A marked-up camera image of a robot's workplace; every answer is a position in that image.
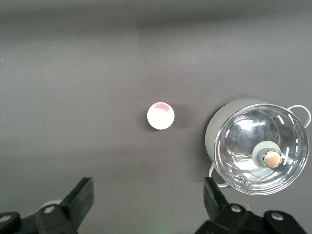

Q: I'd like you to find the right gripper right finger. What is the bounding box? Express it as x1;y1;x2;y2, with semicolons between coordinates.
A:
195;177;308;234

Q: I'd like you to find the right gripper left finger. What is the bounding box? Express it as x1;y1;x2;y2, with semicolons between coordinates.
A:
0;177;95;234

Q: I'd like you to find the pink plastic cup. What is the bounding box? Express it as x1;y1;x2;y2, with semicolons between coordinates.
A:
147;101;175;130

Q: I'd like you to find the glass lid with copper knob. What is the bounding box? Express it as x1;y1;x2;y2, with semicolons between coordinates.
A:
214;103;309;195

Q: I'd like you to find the pale green stock pot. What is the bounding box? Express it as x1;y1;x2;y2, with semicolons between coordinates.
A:
204;98;312;189

